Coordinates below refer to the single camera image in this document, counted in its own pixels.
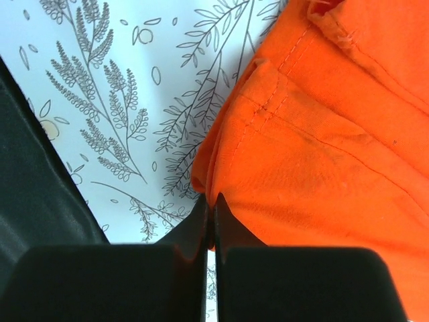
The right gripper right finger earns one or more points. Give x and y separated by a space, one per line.
257 282

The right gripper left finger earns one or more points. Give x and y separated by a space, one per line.
164 281

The orange t-shirt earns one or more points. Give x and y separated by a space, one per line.
324 139

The folded black t-shirt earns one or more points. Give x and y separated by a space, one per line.
40 204

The floral patterned table mat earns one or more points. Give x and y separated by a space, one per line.
126 92

